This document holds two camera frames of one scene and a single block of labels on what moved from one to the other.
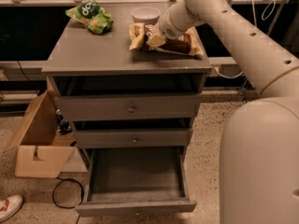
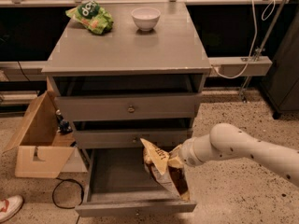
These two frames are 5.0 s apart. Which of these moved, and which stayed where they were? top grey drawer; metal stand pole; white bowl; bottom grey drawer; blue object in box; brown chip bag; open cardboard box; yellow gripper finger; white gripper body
Moved: brown chip bag; yellow gripper finger; white gripper body
Stayed: top grey drawer; metal stand pole; bottom grey drawer; open cardboard box; white bowl; blue object in box
